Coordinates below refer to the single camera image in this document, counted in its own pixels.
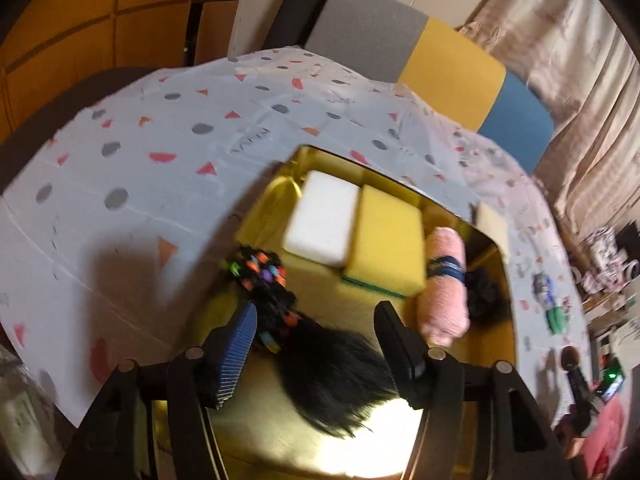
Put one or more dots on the green small item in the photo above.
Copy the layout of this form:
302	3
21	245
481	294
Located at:
556	319

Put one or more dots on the yellow sponge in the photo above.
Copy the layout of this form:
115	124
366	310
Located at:
385	240

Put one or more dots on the grey yellow blue chair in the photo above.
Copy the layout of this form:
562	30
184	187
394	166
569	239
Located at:
450	65

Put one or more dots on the patterned light blue tablecloth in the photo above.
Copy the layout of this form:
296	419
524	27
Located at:
150	240

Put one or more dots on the gold metal tin box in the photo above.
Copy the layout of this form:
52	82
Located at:
342	306

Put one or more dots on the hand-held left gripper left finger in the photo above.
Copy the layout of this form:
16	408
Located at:
232	357

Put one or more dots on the white sponge block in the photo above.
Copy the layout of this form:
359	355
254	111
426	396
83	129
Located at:
322	220

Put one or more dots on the floral cloth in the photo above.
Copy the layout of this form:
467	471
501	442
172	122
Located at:
602	255

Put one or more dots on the small green blue toy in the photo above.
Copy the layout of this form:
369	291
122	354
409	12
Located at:
542	287

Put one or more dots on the orange wooden cabinet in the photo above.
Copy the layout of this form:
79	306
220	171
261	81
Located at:
90	15

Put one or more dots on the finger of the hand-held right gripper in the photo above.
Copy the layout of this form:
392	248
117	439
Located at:
577	395

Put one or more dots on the pink towel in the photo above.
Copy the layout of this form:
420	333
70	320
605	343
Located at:
444	305

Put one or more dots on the black scrunchie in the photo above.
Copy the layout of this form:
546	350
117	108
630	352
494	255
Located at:
482	295

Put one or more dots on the black beaded hair piece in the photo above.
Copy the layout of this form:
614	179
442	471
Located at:
335	375

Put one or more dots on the cream square cloth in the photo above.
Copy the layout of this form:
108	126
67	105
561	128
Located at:
492	230

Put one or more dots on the person's right forearm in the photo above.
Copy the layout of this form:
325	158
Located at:
602	442

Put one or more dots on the black rolled mat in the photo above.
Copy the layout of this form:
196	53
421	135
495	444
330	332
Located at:
300	5

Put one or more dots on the beige patterned curtain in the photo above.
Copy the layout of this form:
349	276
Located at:
575	85

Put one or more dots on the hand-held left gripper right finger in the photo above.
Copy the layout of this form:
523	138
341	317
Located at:
400	352

